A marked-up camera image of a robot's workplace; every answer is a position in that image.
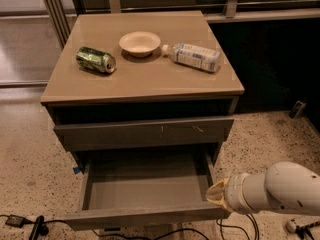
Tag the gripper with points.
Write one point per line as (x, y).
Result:
(238, 193)

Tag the grey drawer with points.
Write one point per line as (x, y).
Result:
(145, 133)
(137, 190)

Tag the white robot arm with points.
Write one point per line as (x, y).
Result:
(285, 188)

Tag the grey drawer cabinet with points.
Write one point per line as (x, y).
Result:
(153, 88)

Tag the grey top drawer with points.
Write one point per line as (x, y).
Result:
(145, 133)

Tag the white power strip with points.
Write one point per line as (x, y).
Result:
(296, 225)

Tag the small dark floor device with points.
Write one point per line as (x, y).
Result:
(297, 109)

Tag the clear plastic water bottle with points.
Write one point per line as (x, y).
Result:
(193, 56)

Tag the blue tape piece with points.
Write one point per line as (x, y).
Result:
(76, 170)

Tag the white paper bowl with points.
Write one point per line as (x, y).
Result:
(140, 44)

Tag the green soda can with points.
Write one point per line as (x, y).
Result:
(96, 60)

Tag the black power adapter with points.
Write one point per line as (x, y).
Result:
(15, 221)

